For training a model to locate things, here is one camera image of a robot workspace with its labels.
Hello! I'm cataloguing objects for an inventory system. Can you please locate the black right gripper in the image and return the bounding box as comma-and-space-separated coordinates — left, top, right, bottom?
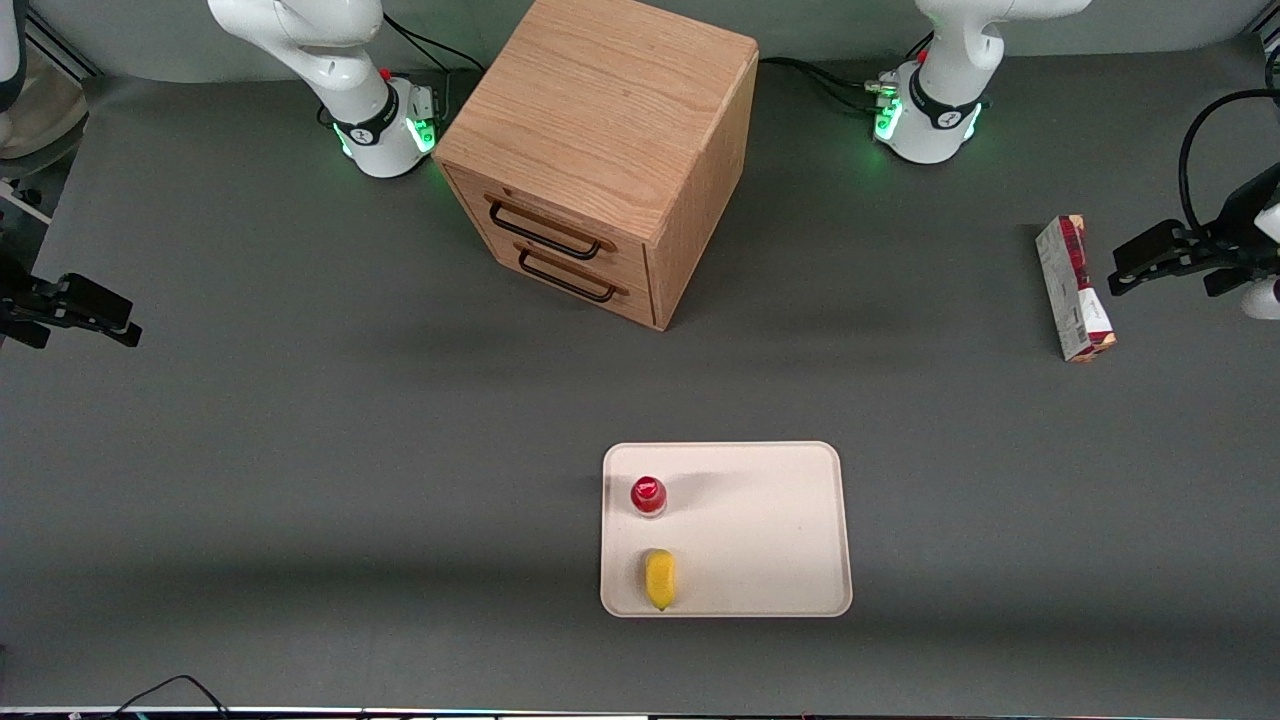
0, 255, 144, 350

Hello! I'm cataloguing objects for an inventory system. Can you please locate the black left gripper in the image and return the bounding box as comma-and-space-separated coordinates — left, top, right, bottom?
1107, 163, 1280, 298

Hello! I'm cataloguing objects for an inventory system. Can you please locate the red cookie box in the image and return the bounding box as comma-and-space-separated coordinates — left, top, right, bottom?
1035, 214, 1117, 364

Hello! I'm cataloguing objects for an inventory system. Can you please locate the beige plastic tray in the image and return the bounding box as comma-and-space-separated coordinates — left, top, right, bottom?
599, 441, 854, 619

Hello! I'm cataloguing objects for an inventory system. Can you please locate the beige round object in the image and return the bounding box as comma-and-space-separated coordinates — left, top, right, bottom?
0, 45, 90, 162

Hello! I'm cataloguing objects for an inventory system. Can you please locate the wooden drawer front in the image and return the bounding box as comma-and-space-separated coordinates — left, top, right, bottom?
445, 165, 652, 293
470, 228, 657, 330

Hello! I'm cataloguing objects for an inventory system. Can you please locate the wooden drawer cabinet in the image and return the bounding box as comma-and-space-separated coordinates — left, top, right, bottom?
432, 0, 760, 332

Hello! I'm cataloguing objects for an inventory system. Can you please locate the yellow lemon-shaped bottle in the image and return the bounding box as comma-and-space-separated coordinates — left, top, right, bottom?
643, 548, 677, 612

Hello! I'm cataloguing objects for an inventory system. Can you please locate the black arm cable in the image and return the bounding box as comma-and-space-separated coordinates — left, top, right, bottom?
1177, 45, 1280, 237

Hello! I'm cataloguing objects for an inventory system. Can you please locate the thin black cable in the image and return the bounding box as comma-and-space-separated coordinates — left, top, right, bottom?
105, 674, 233, 719

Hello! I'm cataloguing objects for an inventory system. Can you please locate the black base cable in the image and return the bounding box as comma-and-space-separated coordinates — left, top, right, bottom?
757, 35, 936, 113
380, 12, 483, 121

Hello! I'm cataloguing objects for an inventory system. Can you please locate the black metal drawer handle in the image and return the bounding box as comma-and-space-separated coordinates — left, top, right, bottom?
487, 200, 605, 262
516, 250, 617, 305

